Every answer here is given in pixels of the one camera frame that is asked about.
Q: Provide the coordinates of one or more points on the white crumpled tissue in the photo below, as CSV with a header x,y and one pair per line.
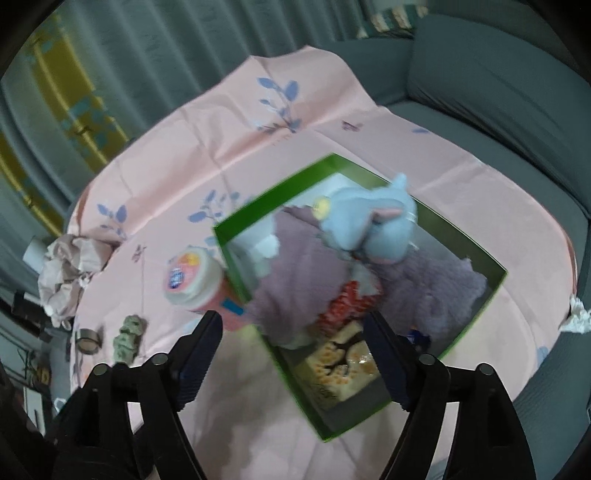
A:
x,y
577,318

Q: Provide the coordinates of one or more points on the patterned cushion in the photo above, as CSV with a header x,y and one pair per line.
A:
x,y
392,21

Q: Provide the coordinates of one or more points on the grey sofa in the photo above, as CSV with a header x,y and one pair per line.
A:
x,y
485,92

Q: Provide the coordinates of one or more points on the purple towel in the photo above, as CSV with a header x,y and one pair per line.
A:
x,y
295,277

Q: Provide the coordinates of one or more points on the green cloth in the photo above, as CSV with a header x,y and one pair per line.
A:
x,y
127,341

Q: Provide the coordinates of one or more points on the crumpled pale pink cloth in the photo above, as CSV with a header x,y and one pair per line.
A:
x,y
69,267

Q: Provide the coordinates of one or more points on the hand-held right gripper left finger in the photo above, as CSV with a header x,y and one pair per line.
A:
x,y
198,360

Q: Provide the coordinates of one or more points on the pink gum jar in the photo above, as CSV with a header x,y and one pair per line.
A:
x,y
194,277

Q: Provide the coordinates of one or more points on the red white patterned cloth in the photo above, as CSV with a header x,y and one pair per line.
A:
x,y
344,304

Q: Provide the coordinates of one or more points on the pink printed bedsheet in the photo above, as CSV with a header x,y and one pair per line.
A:
x,y
184,184

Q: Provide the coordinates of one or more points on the grey curtain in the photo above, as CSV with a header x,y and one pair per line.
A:
x,y
161,55

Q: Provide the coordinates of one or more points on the metal jar lid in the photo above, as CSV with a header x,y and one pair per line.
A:
x,y
78,344

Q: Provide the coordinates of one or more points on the light blue plush toy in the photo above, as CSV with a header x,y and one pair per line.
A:
x,y
360,217

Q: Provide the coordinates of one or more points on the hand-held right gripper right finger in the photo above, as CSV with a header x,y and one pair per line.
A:
x,y
392,360

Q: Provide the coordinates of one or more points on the green box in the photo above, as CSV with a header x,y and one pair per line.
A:
x,y
295,387

